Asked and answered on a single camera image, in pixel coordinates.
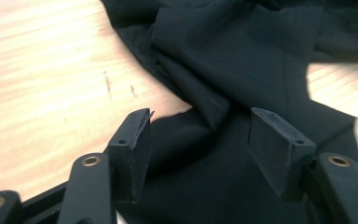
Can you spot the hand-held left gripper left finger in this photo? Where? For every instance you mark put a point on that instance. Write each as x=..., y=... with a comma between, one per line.
x=130, y=155

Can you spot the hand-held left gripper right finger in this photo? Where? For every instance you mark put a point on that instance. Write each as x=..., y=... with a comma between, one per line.
x=276, y=149

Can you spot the black cloth shorts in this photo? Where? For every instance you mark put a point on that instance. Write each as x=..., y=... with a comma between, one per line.
x=230, y=77

